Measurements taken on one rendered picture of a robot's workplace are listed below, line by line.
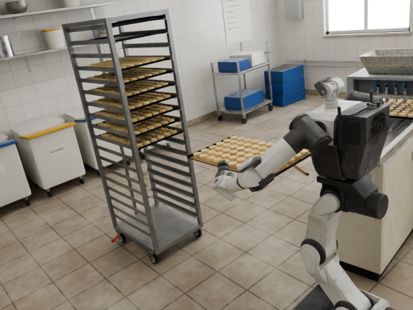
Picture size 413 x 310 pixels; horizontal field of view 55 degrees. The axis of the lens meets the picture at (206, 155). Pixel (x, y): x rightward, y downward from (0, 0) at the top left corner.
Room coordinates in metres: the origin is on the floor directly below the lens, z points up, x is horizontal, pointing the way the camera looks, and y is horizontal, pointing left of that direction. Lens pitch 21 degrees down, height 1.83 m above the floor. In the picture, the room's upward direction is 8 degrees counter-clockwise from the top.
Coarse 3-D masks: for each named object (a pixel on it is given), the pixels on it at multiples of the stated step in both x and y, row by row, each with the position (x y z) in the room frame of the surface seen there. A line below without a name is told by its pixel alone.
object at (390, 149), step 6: (402, 132) 2.31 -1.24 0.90; (408, 132) 2.31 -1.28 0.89; (396, 138) 2.22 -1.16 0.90; (402, 138) 2.23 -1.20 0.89; (408, 138) 2.31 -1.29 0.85; (390, 144) 2.15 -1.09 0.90; (396, 144) 2.17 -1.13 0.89; (402, 144) 2.24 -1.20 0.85; (384, 150) 2.07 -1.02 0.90; (390, 150) 2.10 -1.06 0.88; (396, 150) 2.17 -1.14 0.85; (384, 156) 2.03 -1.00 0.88; (390, 156) 2.10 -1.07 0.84; (378, 162) 1.99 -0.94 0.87; (384, 162) 2.03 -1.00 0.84
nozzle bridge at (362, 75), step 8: (360, 72) 2.93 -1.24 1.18; (352, 80) 2.83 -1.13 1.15; (360, 80) 2.87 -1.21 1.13; (368, 80) 2.83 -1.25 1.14; (376, 80) 2.79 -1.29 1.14; (384, 80) 2.67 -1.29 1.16; (392, 80) 2.63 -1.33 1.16; (400, 80) 2.59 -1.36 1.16; (408, 80) 2.56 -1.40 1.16; (352, 88) 2.83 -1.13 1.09; (360, 88) 2.87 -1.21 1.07; (368, 88) 2.83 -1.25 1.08; (392, 88) 2.71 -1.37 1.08; (400, 88) 2.67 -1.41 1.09; (408, 88) 2.63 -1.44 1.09; (384, 96) 2.70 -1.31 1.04; (392, 96) 2.66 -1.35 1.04; (400, 96) 2.62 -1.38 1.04; (408, 96) 2.58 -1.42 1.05
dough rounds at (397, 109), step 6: (390, 102) 2.91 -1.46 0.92; (402, 102) 2.90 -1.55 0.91; (408, 102) 2.83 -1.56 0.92; (390, 108) 2.75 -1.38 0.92; (396, 108) 2.73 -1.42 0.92; (402, 108) 2.71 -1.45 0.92; (408, 108) 2.69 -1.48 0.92; (390, 114) 2.63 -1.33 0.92; (396, 114) 2.62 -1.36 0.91; (402, 114) 2.58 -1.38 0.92; (408, 114) 2.56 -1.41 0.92
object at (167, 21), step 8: (168, 16) 2.83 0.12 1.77; (168, 24) 2.82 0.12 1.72; (168, 32) 2.81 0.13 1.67; (168, 40) 2.82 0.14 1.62; (176, 64) 2.83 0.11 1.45; (176, 72) 2.82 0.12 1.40; (176, 80) 2.81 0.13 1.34; (176, 88) 2.82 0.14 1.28; (184, 112) 2.83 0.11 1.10; (184, 120) 2.82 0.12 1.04; (184, 128) 2.81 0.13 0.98; (184, 136) 2.82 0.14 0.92; (192, 160) 2.83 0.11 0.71; (192, 168) 2.82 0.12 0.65; (192, 176) 2.81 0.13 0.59; (200, 216) 2.82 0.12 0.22; (200, 224) 2.82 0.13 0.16
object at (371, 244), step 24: (384, 144) 2.30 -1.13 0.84; (408, 144) 2.29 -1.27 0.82; (384, 168) 2.01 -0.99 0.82; (408, 168) 2.30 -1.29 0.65; (384, 192) 2.01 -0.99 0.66; (408, 192) 2.32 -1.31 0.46; (360, 216) 2.09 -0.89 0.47; (384, 216) 2.02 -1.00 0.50; (408, 216) 2.34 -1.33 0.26; (360, 240) 2.09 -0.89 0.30; (384, 240) 2.03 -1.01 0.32; (360, 264) 2.10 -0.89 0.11; (384, 264) 2.04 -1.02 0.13
